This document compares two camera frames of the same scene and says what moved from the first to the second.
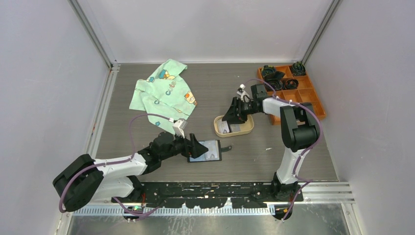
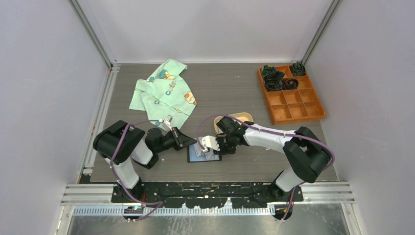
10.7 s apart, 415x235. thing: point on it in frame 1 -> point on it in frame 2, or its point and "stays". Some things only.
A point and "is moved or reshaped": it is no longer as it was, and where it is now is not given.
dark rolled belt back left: x=269 y=73 stays
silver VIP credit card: x=223 y=127 is moved or reshaped
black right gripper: x=233 y=115 -> x=222 y=151
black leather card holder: x=214 y=152 stays
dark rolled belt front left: x=276 y=83 stays
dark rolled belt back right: x=298 y=68 stays
